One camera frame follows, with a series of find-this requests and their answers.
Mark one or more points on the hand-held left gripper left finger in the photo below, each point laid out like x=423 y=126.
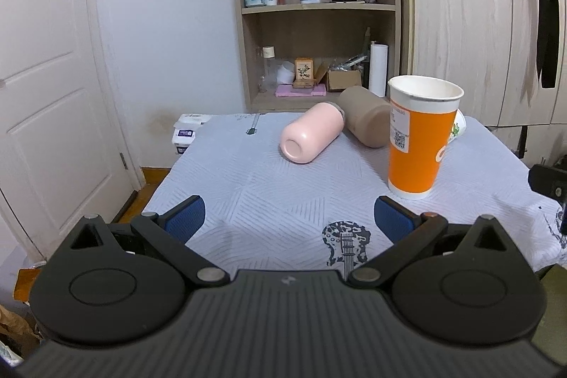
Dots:
x=188 y=217

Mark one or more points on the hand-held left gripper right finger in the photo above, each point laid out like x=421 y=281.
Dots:
x=392 y=219

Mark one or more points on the pink cup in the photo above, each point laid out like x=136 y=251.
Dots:
x=312 y=130

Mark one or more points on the orange paper cup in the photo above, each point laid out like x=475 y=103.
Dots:
x=421 y=147

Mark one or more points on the white floral paper cup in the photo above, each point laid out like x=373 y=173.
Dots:
x=459 y=128

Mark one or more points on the brown cup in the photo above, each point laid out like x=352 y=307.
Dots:
x=365 y=116

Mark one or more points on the white tissue pack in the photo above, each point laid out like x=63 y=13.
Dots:
x=188 y=132

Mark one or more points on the grey printed tablecloth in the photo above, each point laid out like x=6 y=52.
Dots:
x=274 y=192

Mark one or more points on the open cardboard box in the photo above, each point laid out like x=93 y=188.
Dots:
x=343 y=80

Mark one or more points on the white paper roll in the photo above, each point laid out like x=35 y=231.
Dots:
x=378 y=70

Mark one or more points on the pink flat box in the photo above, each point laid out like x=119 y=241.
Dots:
x=297 y=91

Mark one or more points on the dark tall bottle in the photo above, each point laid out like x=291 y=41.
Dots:
x=366 y=59

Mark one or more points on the light wooden wardrobe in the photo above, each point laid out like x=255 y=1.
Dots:
x=487 y=28

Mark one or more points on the black ribbon bow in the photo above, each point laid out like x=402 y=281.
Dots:
x=547 y=15

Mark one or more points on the clear bottle with beige cap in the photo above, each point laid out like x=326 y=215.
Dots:
x=267 y=70

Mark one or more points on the wooden box with flower print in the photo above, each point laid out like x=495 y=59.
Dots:
x=304 y=72

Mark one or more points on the wooden shelf unit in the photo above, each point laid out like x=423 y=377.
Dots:
x=239 y=50

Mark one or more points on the white door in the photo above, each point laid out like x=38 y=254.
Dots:
x=53 y=94

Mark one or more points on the brown paper bag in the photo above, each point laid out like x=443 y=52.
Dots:
x=15 y=331

